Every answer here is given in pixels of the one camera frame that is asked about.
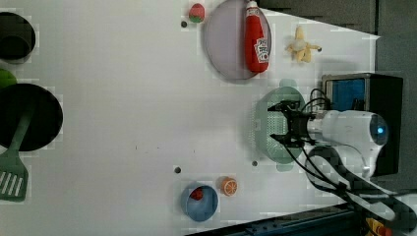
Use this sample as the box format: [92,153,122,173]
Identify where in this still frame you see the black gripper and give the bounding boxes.
[268,100,310,148]

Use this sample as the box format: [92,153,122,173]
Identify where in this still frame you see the mint green plastic strainer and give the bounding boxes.
[252,79,305,172]

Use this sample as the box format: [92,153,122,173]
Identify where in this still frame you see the peeled toy banana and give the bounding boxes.
[286,26,323,63]

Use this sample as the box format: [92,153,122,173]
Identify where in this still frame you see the toy orange half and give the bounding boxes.
[220,177,238,197]

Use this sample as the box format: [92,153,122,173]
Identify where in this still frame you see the red ketchup bottle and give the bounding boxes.
[244,0,269,73]

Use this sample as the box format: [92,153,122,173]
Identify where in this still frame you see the black and silver toaster oven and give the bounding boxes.
[322,73,403,177]

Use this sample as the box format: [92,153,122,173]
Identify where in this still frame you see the round grey plate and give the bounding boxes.
[205,0,271,80]

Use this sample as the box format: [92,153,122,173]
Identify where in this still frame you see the small red toy fruit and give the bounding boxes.
[191,188,204,201]

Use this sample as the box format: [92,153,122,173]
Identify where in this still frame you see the blue plastic bowl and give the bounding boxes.
[180,183,219,222]

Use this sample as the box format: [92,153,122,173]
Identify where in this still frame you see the toy strawberry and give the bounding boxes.
[189,3,206,23]

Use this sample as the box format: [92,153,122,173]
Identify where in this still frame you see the yellow and red emergency button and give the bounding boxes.
[366,218,392,236]

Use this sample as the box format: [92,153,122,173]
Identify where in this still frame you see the large black round pan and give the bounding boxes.
[0,84,63,151]

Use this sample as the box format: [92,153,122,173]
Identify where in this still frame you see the green plastic slotted spatula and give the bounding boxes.
[0,107,33,203]

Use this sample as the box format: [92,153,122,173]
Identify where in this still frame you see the black cylindrical pot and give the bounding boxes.
[0,12,36,61]

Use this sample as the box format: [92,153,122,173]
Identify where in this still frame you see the lime green round object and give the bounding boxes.
[0,69,17,89]

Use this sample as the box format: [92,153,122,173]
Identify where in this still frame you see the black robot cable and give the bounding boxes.
[281,88,417,236]

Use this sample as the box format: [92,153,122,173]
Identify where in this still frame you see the blue metal table frame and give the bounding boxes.
[186,204,368,236]

